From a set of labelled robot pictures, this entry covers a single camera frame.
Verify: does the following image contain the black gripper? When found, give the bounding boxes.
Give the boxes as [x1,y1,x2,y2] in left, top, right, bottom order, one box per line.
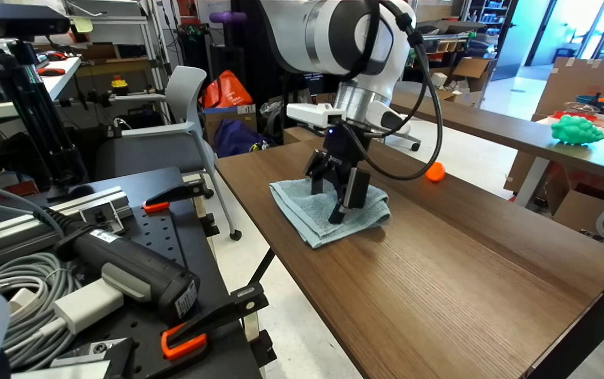
[306,122,373,228]

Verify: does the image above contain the light blue cloth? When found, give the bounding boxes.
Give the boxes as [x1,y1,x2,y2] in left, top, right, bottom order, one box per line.
[267,175,394,252]

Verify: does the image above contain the small orange toy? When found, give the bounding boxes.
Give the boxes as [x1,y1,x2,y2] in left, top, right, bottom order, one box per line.
[424,161,448,186]

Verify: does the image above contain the purple bag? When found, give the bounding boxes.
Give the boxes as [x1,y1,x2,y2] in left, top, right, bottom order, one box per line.
[213,119,270,158]

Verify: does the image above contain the brown cardboard box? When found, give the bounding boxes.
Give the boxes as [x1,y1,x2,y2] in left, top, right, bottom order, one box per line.
[508,149,604,239]
[201,103,259,145]

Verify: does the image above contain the orange bag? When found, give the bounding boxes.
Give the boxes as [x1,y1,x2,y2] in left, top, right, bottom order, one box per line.
[201,68,254,113]

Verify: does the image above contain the grey chair with castors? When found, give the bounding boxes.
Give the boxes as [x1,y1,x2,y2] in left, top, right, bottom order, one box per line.
[92,64,244,242]

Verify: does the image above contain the wooden table with white legs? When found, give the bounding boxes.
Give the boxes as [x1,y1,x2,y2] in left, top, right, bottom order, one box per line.
[392,91,604,209]

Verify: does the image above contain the open cardboard box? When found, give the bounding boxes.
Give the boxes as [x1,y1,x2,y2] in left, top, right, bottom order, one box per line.
[447,56,493,98]

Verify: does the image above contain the black perforated mounting board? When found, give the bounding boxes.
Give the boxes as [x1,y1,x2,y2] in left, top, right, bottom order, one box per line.
[4,165,278,379]

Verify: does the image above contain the purple object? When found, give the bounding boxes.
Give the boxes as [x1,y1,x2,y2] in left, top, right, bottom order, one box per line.
[208,8,250,29]

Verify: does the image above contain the black handheld device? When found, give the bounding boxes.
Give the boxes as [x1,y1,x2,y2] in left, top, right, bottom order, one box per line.
[68,225,202,324]

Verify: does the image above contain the small yellow object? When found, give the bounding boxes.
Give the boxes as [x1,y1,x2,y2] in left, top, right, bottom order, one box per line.
[110,75,132,98]

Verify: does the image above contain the green spiky ball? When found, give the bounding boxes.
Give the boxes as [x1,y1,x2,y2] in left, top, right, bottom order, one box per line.
[550,114,604,149]

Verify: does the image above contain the white metal shelving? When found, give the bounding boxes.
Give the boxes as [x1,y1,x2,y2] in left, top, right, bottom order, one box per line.
[68,0,184,73]

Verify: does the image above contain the brown cardboard panel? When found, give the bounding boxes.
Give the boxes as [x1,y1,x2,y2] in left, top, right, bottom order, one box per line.
[531,58,604,122]

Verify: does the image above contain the white power adapter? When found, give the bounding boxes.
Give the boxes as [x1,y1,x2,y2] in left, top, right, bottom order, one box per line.
[53,276,129,336]

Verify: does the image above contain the white workbench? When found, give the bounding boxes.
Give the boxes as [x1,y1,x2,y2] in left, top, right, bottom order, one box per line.
[0,56,84,125]

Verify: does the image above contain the brown wooden table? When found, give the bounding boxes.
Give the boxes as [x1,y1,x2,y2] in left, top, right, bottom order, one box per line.
[246,248,604,379]

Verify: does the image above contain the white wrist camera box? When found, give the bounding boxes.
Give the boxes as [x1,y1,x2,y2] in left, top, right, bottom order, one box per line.
[284,101,340,132]

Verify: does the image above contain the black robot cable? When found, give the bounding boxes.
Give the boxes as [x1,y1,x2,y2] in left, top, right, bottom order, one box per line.
[346,0,448,183]

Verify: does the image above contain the black clamp with orange handle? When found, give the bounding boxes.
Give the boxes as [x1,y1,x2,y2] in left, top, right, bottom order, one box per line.
[140,177,216,217]
[159,283,274,365]

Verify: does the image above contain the black camera tripod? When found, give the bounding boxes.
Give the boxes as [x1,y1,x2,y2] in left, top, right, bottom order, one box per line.
[0,38,88,197]

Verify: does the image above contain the grey cable bundle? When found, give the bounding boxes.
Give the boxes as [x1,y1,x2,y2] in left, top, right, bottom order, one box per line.
[0,179,79,375]

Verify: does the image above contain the silver aluminium rail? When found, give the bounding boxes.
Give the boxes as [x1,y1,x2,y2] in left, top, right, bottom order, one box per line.
[0,186,132,281]

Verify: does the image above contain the black camera on tripod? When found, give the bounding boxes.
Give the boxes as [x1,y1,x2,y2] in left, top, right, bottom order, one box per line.
[0,0,74,38]

